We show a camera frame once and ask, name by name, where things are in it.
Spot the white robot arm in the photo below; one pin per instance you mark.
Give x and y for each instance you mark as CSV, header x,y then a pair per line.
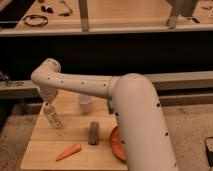
x,y
141,122

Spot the white plastic cup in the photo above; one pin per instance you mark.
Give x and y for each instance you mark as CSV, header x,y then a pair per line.
x,y
84,102

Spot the grey rectangular block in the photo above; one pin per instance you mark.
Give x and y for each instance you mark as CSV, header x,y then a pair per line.
x,y
93,133

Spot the orange plate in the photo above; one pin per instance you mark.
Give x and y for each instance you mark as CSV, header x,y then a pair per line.
x,y
116,145

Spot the orange carrot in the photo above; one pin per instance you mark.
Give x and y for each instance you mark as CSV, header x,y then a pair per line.
x,y
75,148

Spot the black glasses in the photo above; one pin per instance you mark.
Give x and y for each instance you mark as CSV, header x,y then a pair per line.
x,y
67,11

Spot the small black object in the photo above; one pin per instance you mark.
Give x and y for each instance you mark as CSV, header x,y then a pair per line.
x,y
47,9

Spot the metal clamp at left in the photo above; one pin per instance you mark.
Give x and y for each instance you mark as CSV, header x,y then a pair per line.
x,y
5,78

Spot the grey metal leg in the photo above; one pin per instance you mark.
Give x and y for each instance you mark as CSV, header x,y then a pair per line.
x,y
180,7

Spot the black device at right edge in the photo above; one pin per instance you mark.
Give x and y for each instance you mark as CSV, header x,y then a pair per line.
x,y
209,153

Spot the grey metal post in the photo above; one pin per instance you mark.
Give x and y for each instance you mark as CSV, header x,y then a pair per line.
x,y
83,9

